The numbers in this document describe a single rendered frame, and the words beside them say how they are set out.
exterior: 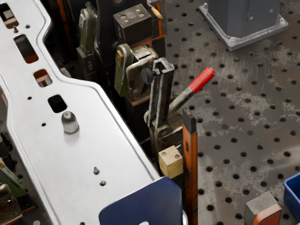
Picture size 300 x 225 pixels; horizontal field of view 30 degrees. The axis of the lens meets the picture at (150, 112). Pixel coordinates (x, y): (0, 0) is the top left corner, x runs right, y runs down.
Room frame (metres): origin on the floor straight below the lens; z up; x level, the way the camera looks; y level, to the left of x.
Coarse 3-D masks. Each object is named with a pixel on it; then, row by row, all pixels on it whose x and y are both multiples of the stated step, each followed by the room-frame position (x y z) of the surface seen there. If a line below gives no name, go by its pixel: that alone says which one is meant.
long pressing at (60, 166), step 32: (0, 0) 1.15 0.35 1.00; (32, 0) 1.13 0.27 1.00; (0, 32) 1.03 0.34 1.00; (32, 32) 1.01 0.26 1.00; (0, 64) 0.92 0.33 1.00; (32, 64) 0.91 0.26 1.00; (32, 96) 0.81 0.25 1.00; (64, 96) 0.80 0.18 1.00; (96, 96) 0.79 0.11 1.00; (32, 128) 0.72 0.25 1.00; (96, 128) 0.70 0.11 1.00; (128, 128) 0.69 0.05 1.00; (32, 160) 0.64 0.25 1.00; (64, 160) 0.63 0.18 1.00; (96, 160) 0.62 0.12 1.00; (128, 160) 0.61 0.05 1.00; (64, 192) 0.56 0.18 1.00; (96, 192) 0.55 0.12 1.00; (128, 192) 0.54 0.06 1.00; (64, 224) 0.49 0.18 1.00; (96, 224) 0.48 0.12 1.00
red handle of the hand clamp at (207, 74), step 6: (204, 72) 0.69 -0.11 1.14; (210, 72) 0.69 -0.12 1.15; (198, 78) 0.69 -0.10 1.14; (204, 78) 0.69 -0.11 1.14; (210, 78) 0.69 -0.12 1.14; (192, 84) 0.68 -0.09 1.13; (198, 84) 0.68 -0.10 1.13; (204, 84) 0.68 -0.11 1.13; (186, 90) 0.68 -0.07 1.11; (192, 90) 0.67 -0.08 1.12; (198, 90) 0.68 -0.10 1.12; (180, 96) 0.67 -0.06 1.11; (186, 96) 0.67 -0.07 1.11; (174, 102) 0.67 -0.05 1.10; (180, 102) 0.66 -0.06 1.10; (174, 108) 0.66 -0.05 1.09; (168, 114) 0.65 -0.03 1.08
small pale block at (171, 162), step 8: (160, 152) 0.58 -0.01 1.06; (168, 152) 0.58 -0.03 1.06; (176, 152) 0.58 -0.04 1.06; (160, 160) 0.58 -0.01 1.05; (168, 160) 0.56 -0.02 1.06; (176, 160) 0.56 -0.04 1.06; (160, 168) 0.58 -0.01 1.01; (168, 168) 0.55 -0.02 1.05; (176, 168) 0.56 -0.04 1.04; (168, 176) 0.55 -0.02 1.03; (176, 176) 0.56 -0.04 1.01
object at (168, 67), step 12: (156, 60) 0.67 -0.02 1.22; (144, 72) 0.65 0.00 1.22; (156, 72) 0.65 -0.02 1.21; (168, 72) 0.64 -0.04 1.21; (156, 84) 0.66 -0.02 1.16; (168, 84) 0.64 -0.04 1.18; (156, 96) 0.66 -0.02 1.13; (168, 96) 0.64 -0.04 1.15; (156, 108) 0.66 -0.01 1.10; (168, 108) 0.64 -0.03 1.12; (156, 120) 0.64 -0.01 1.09
